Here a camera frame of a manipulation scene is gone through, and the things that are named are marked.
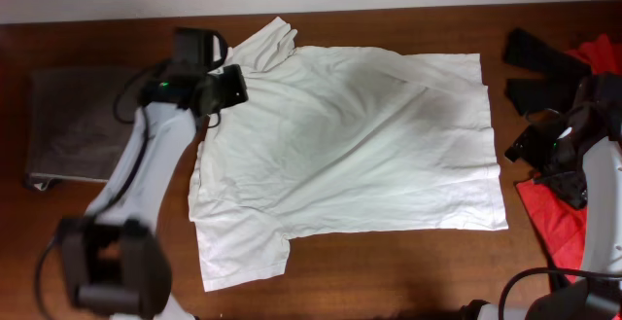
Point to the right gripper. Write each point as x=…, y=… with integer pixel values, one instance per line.
x=529, y=147

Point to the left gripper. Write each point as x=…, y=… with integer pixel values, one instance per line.
x=237, y=91

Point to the white t-shirt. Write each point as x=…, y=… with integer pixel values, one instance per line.
x=340, y=139

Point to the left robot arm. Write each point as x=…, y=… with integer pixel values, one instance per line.
x=112, y=262

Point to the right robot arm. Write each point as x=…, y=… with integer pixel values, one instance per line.
x=595, y=290

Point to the black garment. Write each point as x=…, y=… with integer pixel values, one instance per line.
x=559, y=75

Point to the red t-shirt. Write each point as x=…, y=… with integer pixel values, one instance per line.
x=559, y=228

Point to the folded grey trousers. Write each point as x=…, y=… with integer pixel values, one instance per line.
x=80, y=123

